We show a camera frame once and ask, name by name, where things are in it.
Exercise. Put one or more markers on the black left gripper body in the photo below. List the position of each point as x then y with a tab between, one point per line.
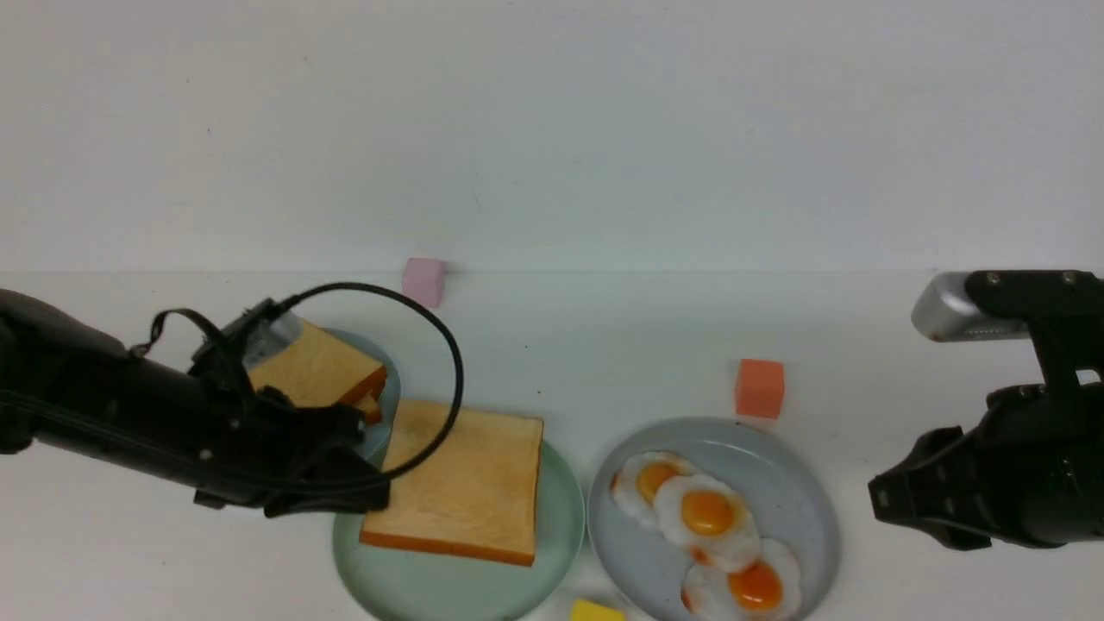
305	445

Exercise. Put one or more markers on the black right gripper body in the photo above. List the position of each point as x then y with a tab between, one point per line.
1031	472

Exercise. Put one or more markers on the toast slice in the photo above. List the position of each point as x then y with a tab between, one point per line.
370	409
475	497
320	370

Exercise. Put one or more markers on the fried egg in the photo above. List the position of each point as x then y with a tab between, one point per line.
709	521
768	589
635	485

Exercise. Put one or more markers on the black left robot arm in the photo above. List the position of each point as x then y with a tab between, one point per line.
70	386

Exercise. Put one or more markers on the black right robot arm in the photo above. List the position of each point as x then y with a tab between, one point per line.
1031	473

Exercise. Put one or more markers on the light blue bread plate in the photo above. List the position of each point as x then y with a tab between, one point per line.
376	435

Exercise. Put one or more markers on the mint green centre plate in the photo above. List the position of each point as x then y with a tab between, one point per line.
402	585

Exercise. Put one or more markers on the pink foam cube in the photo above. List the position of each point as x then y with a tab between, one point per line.
423	280

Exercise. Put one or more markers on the grey blue egg plate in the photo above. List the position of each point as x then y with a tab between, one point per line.
785	498

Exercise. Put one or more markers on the orange foam cube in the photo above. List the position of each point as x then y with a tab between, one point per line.
760	389

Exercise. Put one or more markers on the yellow foam cube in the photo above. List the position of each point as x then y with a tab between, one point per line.
587	610

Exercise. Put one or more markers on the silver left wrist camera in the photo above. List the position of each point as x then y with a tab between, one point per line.
268	339

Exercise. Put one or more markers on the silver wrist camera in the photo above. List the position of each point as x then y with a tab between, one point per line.
268	339
944	313

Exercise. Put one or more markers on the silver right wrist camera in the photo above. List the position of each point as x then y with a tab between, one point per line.
944	313

